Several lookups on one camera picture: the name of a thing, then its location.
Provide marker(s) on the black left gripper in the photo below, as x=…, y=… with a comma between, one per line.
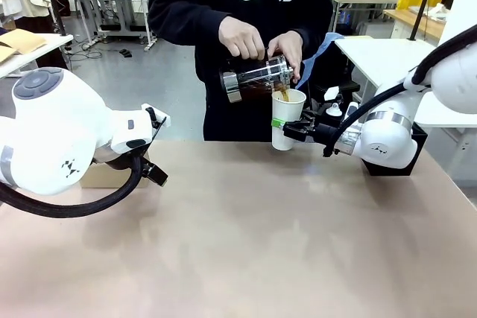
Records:
x=154, y=173

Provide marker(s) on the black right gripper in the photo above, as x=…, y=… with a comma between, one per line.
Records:
x=316, y=132

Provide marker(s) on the white paper cup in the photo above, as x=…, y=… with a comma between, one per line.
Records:
x=285, y=113

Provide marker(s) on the brown cardboard cup carrier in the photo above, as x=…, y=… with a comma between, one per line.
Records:
x=108, y=178

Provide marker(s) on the glass coffee pitcher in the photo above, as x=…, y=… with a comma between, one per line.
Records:
x=253, y=79

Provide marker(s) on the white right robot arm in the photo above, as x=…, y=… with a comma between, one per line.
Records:
x=387, y=139

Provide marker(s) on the person's left forearm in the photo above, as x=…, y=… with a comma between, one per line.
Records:
x=316, y=31

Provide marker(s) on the person's right forearm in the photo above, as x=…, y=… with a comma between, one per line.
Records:
x=186, y=20

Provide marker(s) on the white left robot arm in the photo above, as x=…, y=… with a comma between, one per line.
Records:
x=56, y=128

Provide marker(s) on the person's left hand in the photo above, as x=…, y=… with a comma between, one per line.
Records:
x=288, y=48

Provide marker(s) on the person's right hand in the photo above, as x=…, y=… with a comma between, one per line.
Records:
x=240, y=37

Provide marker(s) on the blue cloth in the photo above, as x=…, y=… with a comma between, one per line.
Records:
x=316, y=55

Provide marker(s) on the black box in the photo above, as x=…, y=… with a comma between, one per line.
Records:
x=406, y=169

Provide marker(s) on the small black floor object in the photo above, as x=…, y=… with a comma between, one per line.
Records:
x=126, y=53

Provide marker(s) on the wooden table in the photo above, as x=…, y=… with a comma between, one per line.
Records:
x=410, y=22

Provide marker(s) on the black stand pole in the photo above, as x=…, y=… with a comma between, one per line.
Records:
x=423, y=5

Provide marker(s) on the white table with brown sheets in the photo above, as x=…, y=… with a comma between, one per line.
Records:
x=22, y=61

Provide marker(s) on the brown paper sheet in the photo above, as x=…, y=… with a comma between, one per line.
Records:
x=22, y=42

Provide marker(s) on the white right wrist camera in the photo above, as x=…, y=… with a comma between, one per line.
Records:
x=335, y=107

